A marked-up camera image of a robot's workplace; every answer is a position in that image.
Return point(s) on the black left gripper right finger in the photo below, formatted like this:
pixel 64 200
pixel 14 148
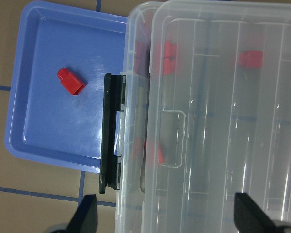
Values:
pixel 250 218

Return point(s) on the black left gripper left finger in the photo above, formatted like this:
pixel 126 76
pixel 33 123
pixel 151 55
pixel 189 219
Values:
pixel 85 219

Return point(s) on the clear plastic box lid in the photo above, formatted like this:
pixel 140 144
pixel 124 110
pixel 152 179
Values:
pixel 228 121

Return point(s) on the clear plastic storage box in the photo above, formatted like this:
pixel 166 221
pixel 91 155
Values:
pixel 133 121

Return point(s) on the black box latch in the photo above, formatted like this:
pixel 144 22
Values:
pixel 113 103

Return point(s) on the blue plastic tray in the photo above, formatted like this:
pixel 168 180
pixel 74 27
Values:
pixel 45 123

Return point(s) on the red block lower pair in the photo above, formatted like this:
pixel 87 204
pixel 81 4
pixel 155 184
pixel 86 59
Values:
pixel 141 66

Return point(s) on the red block pair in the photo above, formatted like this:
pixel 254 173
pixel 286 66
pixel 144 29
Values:
pixel 169 50
pixel 141 66

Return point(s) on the red block upper pair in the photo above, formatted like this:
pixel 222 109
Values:
pixel 169 50

